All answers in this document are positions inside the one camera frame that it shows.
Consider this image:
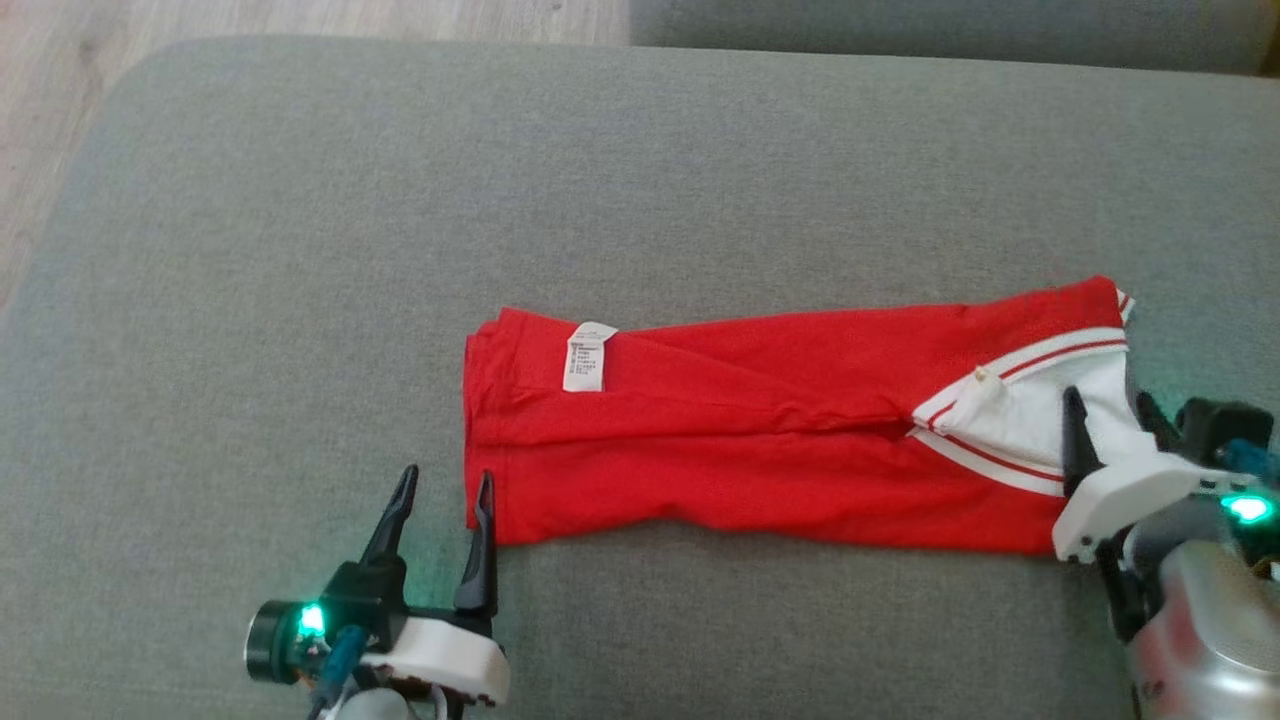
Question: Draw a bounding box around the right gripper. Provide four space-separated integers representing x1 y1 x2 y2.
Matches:
1052 386 1280 566

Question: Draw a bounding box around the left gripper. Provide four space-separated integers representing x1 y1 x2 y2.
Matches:
243 463 513 709

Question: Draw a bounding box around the red and white jersey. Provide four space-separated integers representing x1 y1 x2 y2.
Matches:
462 275 1136 557

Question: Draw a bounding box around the grey sofa seat cushion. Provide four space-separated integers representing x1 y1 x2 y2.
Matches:
0 37 1280 720

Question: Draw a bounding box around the grey sofa back cushion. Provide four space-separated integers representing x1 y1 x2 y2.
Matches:
630 0 1280 77

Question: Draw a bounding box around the right arm cable, blue plug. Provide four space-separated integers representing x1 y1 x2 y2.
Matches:
1222 437 1280 483

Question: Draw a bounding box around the arm cable, blue plug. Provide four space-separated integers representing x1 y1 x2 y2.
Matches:
305 625 367 720
1222 437 1280 483

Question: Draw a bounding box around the left arm cable, blue plug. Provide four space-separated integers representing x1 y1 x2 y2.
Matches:
305 625 367 720

